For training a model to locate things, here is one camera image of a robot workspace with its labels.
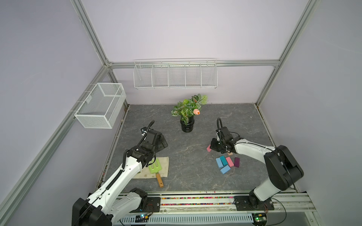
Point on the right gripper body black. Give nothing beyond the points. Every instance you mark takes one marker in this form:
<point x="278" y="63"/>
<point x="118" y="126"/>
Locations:
<point x="217" y="145"/>

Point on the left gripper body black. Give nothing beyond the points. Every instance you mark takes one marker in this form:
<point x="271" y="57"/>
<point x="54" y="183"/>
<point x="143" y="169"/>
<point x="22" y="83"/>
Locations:
<point x="160" y="146"/>

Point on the light blue block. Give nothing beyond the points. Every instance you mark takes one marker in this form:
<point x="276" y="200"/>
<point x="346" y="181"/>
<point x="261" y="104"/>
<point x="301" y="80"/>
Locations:
<point x="219" y="163"/>
<point x="225" y="169"/>

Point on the pink block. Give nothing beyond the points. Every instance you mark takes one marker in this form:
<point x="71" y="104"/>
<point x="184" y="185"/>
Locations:
<point x="209" y="148"/>
<point x="230" y="162"/>

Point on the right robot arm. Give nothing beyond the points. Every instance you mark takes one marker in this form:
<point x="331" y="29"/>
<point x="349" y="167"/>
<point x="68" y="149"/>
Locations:
<point x="282" y="168"/>

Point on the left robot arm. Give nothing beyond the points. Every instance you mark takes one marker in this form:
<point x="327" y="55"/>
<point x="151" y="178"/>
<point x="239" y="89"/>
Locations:
<point x="103" y="208"/>

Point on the teal block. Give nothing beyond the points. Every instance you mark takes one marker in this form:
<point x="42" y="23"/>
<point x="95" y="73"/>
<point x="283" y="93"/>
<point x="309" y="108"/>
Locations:
<point x="223" y="160"/>

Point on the purple block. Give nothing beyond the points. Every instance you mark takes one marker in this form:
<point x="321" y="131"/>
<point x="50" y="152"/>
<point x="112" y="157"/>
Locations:
<point x="237" y="162"/>

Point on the black plant vase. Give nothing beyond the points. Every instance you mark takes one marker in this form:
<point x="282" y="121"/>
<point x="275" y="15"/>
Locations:
<point x="189" y="126"/>

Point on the artificial green plant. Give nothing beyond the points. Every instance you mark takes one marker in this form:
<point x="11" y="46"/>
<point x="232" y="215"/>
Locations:
<point x="188" y="108"/>

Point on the white mesh wire basket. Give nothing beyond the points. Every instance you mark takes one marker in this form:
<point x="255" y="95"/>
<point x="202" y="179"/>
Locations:
<point x="101" y="107"/>

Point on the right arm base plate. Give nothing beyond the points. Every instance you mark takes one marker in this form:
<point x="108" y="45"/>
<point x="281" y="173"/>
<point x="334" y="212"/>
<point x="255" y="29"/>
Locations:
<point x="251" y="203"/>

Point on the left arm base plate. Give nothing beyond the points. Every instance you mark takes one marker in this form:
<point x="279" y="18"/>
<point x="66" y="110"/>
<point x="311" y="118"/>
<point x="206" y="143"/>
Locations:
<point x="151" y="204"/>

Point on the long white wire shelf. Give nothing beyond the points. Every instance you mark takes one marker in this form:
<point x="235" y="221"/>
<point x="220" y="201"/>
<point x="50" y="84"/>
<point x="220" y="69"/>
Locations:
<point x="179" y="74"/>

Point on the white slotted cable duct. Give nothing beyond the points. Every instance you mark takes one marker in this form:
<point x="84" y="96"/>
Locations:
<point x="187" y="219"/>

